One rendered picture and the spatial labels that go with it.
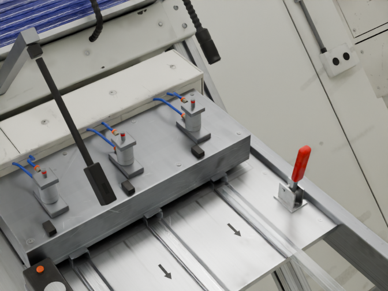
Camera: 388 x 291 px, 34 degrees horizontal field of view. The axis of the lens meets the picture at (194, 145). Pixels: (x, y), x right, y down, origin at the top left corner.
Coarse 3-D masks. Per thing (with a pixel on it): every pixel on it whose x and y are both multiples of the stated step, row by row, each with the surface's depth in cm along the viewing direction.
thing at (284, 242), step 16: (224, 192) 87; (240, 208) 85; (256, 208) 84; (256, 224) 83; (272, 224) 82; (272, 240) 81; (288, 240) 80; (304, 256) 78; (320, 272) 76; (336, 288) 74
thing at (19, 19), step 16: (0, 0) 87; (16, 0) 88; (32, 0) 89; (48, 0) 90; (64, 0) 91; (80, 0) 92; (96, 0) 93; (112, 0) 94; (128, 0) 95; (0, 16) 87; (16, 16) 88; (32, 16) 88; (48, 16) 89; (64, 16) 90; (80, 16) 91; (0, 32) 86; (16, 32) 87
